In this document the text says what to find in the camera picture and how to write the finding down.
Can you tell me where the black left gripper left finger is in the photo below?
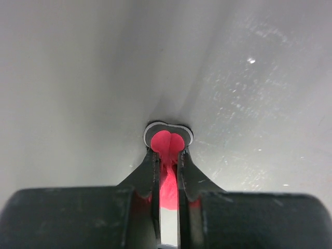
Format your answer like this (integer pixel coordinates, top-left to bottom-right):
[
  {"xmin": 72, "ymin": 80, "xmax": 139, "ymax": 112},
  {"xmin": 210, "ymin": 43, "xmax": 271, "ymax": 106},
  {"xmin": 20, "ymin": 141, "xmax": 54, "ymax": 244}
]
[{"xmin": 1, "ymin": 150, "xmax": 160, "ymax": 248}]

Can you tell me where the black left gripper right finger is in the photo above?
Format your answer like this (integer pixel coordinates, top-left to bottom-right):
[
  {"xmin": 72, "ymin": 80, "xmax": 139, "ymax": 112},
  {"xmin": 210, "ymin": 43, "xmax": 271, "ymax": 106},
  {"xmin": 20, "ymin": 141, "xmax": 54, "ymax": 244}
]
[{"xmin": 177, "ymin": 149, "xmax": 331, "ymax": 248}]

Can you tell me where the red whiteboard eraser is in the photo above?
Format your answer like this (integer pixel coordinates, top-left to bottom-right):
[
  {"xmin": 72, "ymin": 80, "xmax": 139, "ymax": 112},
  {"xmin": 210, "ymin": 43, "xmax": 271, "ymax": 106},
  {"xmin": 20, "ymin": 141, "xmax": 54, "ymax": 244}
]
[{"xmin": 143, "ymin": 121, "xmax": 193, "ymax": 211}]

